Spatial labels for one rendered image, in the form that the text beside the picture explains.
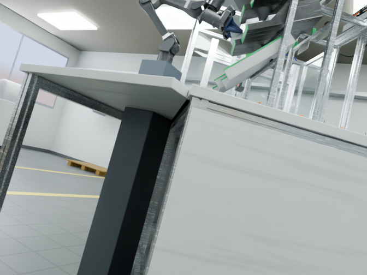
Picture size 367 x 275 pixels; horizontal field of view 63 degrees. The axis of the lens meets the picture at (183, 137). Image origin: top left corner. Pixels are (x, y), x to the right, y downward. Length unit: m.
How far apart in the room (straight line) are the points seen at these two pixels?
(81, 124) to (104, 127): 0.86
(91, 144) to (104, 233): 6.53
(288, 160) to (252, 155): 0.10
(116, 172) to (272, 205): 0.71
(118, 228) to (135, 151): 0.32
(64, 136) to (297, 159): 8.02
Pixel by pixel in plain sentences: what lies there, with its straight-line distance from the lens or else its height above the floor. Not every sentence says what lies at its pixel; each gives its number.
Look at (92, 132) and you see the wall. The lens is 7.89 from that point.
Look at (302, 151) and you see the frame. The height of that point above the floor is 0.77.
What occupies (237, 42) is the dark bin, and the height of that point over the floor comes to 1.20.
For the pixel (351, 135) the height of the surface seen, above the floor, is 0.85.
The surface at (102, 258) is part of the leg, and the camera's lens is 1.35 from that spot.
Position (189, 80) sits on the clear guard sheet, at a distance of 2.96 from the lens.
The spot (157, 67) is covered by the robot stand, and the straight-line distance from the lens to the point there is 1.34.
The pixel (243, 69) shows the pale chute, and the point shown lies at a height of 1.04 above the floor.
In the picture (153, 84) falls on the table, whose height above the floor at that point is 0.83.
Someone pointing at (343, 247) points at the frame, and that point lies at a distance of 0.97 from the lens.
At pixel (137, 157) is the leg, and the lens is 1.25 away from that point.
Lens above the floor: 0.65
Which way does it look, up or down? 5 degrees up
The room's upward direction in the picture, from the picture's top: 15 degrees clockwise
